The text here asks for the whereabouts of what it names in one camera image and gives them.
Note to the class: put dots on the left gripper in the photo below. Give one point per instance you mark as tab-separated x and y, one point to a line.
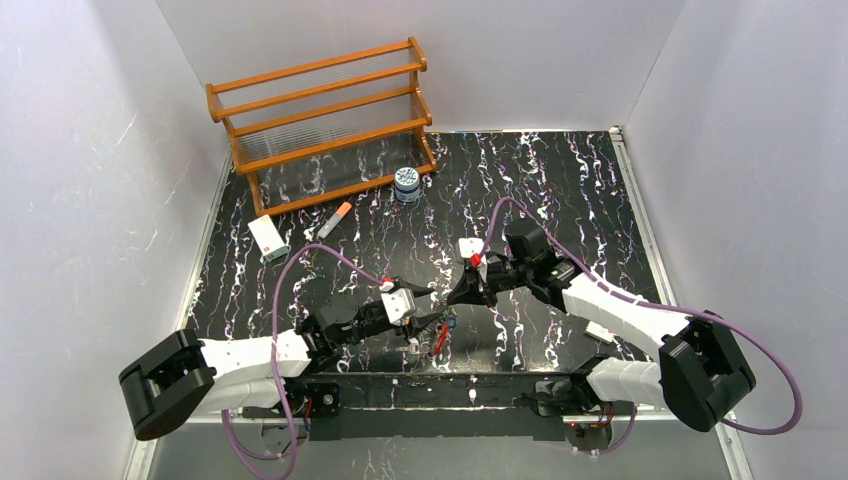
408	318

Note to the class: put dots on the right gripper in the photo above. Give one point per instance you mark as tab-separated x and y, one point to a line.
481	279

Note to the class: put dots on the red handled keyring with keys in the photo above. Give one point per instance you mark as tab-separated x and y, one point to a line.
428	342

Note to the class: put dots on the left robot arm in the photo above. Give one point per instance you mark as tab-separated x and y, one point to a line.
184	375

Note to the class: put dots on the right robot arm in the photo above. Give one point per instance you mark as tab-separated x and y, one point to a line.
694	366

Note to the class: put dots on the orange capped marker pen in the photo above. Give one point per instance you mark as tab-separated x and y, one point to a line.
334	220

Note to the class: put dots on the small blue patterned tin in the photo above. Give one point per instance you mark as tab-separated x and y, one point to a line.
407	184

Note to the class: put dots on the white card box right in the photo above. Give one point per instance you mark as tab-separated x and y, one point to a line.
599	333

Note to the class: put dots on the white card box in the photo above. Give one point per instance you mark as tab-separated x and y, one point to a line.
599	333
268	239

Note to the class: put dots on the white card box left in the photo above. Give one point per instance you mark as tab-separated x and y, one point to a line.
268	239

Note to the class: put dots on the orange wooden shelf rack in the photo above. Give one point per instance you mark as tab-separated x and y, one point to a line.
306	111

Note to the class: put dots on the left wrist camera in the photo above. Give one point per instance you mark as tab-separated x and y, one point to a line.
398	300

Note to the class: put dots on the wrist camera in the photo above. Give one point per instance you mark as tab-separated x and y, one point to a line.
473	258
398	300

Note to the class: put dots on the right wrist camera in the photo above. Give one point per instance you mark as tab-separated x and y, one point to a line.
473	258

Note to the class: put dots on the aluminium frame rail front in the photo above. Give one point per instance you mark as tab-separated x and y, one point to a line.
430	397

